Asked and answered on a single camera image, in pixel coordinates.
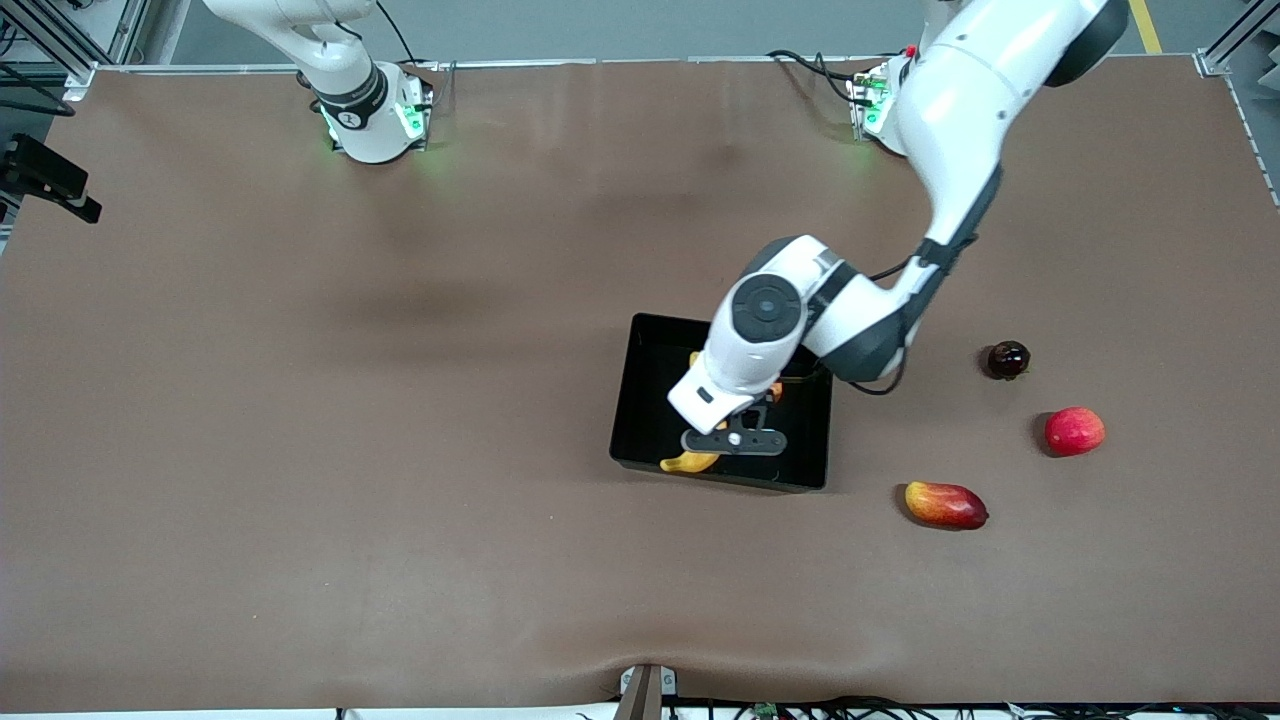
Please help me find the black plastic box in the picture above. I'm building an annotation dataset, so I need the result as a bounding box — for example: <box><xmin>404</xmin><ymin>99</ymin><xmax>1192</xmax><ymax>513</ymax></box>
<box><xmin>609</xmin><ymin>313</ymin><xmax>837</xmax><ymax>494</ymax></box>

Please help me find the yellow banana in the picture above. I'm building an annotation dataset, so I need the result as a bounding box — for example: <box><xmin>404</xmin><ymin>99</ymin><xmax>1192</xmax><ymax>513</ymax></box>
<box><xmin>659</xmin><ymin>349</ymin><xmax>724</xmax><ymax>475</ymax></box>

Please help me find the plain red apple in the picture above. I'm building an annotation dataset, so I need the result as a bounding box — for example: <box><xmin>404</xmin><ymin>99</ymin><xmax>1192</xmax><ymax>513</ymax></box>
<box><xmin>1045</xmin><ymin>407</ymin><xmax>1107</xmax><ymax>458</ymax></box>

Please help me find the red yellow mango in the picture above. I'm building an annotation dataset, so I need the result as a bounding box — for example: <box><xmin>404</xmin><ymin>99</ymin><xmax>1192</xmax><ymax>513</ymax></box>
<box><xmin>904</xmin><ymin>481</ymin><xmax>990</xmax><ymax>531</ymax></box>

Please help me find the brown table mat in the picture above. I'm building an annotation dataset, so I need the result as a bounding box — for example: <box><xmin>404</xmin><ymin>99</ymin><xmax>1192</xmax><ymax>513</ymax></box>
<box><xmin>0</xmin><ymin>57</ymin><xmax>1280</xmax><ymax>713</ymax></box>

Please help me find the thin black loose cable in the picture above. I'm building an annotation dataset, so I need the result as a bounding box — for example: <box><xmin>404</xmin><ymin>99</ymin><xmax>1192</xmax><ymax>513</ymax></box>
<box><xmin>0</xmin><ymin>62</ymin><xmax>79</xmax><ymax>118</ymax></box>

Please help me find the aluminium frame profile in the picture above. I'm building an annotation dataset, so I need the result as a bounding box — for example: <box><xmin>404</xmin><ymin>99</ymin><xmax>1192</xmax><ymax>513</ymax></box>
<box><xmin>1193</xmin><ymin>0</ymin><xmax>1280</xmax><ymax>208</ymax></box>
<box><xmin>0</xmin><ymin>0</ymin><xmax>151</xmax><ymax>101</ymax></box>

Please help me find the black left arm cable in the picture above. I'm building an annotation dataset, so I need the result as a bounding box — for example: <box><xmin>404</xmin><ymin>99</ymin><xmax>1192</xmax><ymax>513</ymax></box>
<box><xmin>848</xmin><ymin>235</ymin><xmax>963</xmax><ymax>397</ymax></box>

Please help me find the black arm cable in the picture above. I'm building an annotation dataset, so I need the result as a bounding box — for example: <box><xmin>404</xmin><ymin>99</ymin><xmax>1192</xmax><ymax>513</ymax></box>
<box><xmin>374</xmin><ymin>0</ymin><xmax>441</xmax><ymax>69</ymax></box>
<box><xmin>848</xmin><ymin>235</ymin><xmax>963</xmax><ymax>397</ymax></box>

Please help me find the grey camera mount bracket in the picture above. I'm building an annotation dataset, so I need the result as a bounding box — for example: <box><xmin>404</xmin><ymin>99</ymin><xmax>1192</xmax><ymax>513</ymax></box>
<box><xmin>619</xmin><ymin>663</ymin><xmax>679</xmax><ymax>720</ymax></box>

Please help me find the black base cable bundle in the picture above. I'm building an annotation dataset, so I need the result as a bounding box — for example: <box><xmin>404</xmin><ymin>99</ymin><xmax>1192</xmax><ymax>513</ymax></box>
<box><xmin>767</xmin><ymin>49</ymin><xmax>906</xmax><ymax>106</ymax></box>

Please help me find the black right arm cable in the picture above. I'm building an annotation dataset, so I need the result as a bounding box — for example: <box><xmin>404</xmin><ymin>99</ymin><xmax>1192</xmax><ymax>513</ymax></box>
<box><xmin>374</xmin><ymin>0</ymin><xmax>441</xmax><ymax>69</ymax></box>

